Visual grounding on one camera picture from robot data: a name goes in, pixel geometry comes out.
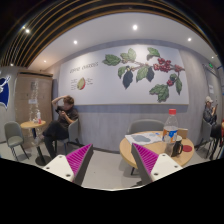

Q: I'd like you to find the red round coaster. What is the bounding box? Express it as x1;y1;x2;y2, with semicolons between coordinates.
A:
183;145;192;152

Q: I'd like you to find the black mug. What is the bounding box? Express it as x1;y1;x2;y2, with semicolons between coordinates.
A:
165;135;183;157

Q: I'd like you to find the small round table left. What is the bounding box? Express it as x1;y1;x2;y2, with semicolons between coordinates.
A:
20;120;51;166

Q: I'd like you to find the small bottle on left table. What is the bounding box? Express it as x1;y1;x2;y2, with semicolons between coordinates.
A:
37;110;41;124

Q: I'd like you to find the grey chair under person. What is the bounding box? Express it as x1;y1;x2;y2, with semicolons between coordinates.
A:
62;121;80;151

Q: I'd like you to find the seated person in black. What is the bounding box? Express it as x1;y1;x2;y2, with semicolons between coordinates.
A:
34;95;78;159

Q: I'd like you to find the grey-green chair left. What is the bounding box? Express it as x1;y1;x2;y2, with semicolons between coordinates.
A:
4;121;27;159

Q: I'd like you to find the clear plastic bottle red cap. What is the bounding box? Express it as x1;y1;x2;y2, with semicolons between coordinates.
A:
162;109;178;145

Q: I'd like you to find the coffee cherries wall poster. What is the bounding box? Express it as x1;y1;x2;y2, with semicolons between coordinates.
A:
58;45;189;105

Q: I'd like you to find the seated person with cap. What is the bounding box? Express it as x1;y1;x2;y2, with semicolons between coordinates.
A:
203;96;217;125

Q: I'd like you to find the paper magazine on table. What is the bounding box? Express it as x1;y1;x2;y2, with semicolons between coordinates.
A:
125;132;162;145

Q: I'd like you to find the grey chair behind table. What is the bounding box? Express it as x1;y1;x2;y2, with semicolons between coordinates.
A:
127;119;164;134

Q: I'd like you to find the brown cardboard box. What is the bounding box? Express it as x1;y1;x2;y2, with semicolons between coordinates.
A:
177;128;188;139

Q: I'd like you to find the dark chair far right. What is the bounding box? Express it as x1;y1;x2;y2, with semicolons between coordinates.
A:
195;118;224;161

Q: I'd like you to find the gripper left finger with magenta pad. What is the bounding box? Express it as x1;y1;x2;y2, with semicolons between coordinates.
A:
44;144;93;186

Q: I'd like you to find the blue wall graphic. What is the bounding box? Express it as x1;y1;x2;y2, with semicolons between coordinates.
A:
0;76;11;108

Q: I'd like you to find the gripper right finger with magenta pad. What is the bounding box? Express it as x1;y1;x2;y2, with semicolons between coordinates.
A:
131;143;182;185

